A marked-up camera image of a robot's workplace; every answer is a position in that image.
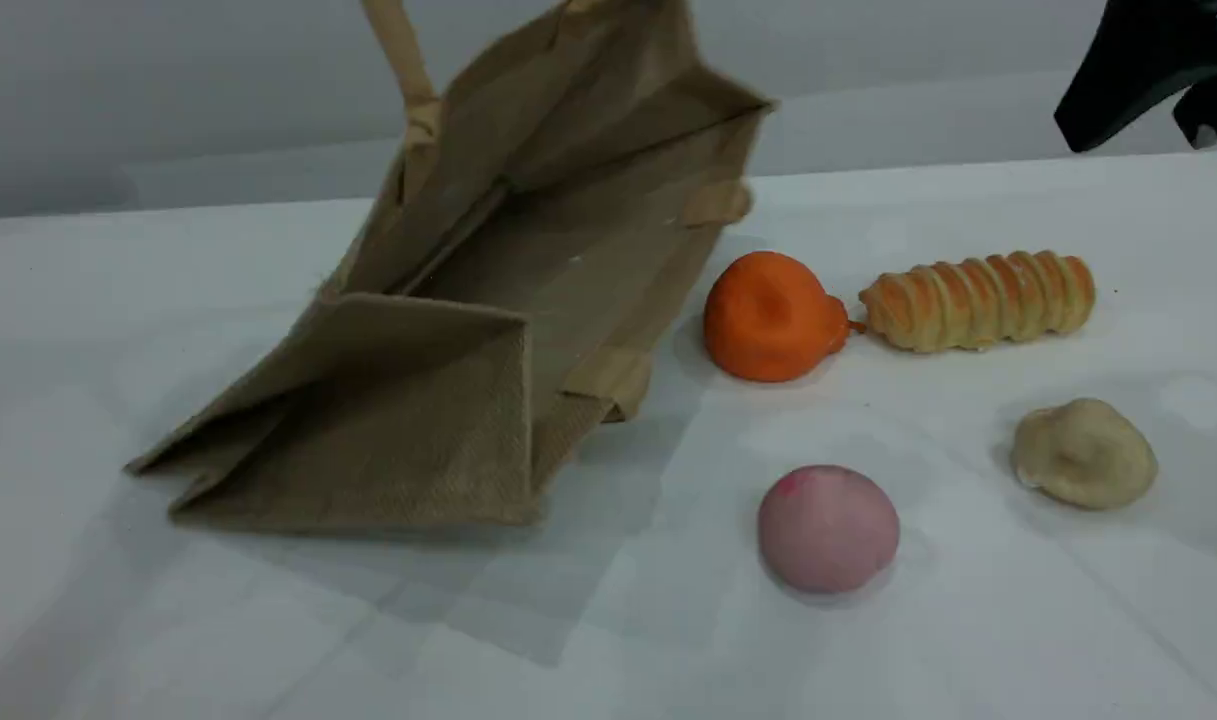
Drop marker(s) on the beige egg yolk pastry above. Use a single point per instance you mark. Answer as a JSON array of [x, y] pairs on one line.
[[1083, 455]]

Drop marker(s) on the orange toy fruit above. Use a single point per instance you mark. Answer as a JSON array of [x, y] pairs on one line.
[[768, 320]]

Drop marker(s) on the pink round bun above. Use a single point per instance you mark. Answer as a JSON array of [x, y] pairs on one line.
[[828, 530]]

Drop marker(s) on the brown jute tote bag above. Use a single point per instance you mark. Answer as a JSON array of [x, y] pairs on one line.
[[418, 430]]

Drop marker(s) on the striped spiral bread roll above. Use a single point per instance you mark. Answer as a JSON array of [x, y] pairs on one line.
[[978, 300]]

